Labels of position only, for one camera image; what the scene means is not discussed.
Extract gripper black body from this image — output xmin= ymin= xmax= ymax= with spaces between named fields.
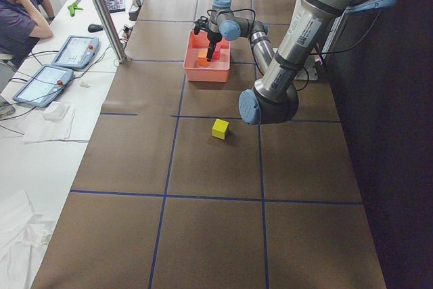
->
xmin=207 ymin=30 xmax=223 ymax=45

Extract red foam block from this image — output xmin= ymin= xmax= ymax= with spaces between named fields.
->
xmin=212 ymin=43 xmax=221 ymax=61

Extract orange foam block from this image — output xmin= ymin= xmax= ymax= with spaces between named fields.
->
xmin=197 ymin=49 xmax=210 ymax=67

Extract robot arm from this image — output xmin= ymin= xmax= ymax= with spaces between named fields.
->
xmin=194 ymin=0 xmax=396 ymax=125

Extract pink plastic bin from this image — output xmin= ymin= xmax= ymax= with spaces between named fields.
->
xmin=183 ymin=30 xmax=231 ymax=83

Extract yellow foam block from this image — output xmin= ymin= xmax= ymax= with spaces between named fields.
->
xmin=212 ymin=118 xmax=229 ymax=140

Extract orange power strip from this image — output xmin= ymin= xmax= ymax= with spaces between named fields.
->
xmin=121 ymin=25 xmax=133 ymax=41

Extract black computer mouse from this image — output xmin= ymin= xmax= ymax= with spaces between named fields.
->
xmin=87 ymin=24 xmax=104 ymax=33

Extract upper teach pendant tablet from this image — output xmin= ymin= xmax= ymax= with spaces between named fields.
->
xmin=52 ymin=35 xmax=99 ymax=69

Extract teach pendant tablet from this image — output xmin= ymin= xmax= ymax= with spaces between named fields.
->
xmin=13 ymin=64 xmax=74 ymax=108
xmin=52 ymin=35 xmax=99 ymax=69

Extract green clamp tool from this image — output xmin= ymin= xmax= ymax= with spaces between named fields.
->
xmin=67 ymin=3 xmax=83 ymax=17

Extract clear plastic bag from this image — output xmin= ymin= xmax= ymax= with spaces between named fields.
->
xmin=42 ymin=102 xmax=70 ymax=122

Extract lower teach pendant tablet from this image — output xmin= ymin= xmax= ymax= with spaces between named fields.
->
xmin=13 ymin=64 xmax=74 ymax=108

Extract white paper sheets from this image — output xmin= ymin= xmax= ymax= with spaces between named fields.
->
xmin=21 ymin=104 xmax=94 ymax=144

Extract seated person in blue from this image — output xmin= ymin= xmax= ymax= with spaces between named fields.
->
xmin=1 ymin=0 xmax=55 ymax=68

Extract crumpled white cloth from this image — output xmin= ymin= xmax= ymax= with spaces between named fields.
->
xmin=1 ymin=190 xmax=56 ymax=288

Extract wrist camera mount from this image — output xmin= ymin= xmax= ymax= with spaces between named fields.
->
xmin=193 ymin=16 xmax=209 ymax=35

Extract white camera post base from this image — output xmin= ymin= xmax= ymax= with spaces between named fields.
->
xmin=295 ymin=55 xmax=319 ymax=81

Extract aluminium frame post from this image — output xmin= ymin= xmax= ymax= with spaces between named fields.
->
xmin=92 ymin=0 xmax=127 ymax=64

